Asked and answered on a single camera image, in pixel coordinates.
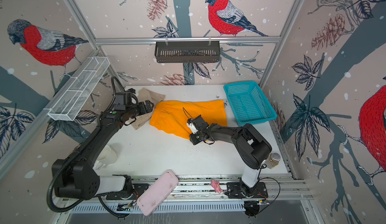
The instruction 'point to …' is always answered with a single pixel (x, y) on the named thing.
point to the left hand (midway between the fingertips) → (146, 105)
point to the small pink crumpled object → (215, 185)
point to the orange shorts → (171, 117)
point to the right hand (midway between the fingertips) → (192, 140)
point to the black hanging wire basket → (171, 53)
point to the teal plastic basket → (249, 103)
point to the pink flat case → (154, 196)
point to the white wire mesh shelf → (69, 104)
